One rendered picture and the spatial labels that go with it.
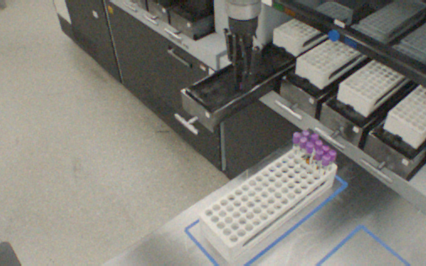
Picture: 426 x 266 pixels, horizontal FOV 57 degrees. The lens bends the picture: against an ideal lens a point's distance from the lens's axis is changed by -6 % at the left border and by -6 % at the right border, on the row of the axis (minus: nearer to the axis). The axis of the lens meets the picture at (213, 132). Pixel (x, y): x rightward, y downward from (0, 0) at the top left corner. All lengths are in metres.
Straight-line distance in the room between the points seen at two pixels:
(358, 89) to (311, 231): 0.43
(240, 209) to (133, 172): 1.29
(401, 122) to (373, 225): 0.29
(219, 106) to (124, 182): 1.01
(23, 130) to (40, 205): 0.58
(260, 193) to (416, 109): 0.49
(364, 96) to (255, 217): 0.47
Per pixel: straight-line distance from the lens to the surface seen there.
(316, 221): 0.88
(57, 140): 2.35
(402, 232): 0.92
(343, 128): 1.14
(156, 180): 2.01
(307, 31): 1.33
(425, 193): 1.12
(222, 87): 1.19
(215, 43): 1.50
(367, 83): 1.16
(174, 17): 1.56
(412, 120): 1.08
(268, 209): 0.82
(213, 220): 0.81
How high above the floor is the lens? 1.56
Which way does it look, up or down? 45 degrees down
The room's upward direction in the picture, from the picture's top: 3 degrees counter-clockwise
